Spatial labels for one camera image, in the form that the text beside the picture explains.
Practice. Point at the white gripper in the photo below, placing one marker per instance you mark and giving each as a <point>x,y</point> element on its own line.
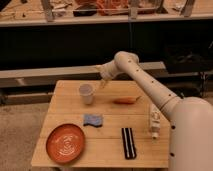
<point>103,81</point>

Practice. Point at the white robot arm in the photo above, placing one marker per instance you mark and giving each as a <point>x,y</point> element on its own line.
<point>191,118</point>

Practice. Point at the orange ceramic bowl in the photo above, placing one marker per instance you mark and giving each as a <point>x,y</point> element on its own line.
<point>65,143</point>

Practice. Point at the orange toy carrot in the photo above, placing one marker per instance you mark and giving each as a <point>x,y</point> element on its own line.
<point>126,100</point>

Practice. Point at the blue sponge cloth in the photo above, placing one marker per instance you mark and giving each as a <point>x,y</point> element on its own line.
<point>92,120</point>

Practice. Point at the wooden folding table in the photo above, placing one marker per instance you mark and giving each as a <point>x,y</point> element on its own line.
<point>104,148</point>

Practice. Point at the white lotion bottle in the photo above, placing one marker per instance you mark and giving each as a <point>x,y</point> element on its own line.
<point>154,121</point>

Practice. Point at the orange object on shelf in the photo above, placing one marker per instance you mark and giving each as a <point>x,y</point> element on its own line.
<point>114,7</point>

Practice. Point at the long metal bench rail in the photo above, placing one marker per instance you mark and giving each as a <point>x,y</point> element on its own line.
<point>45,76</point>

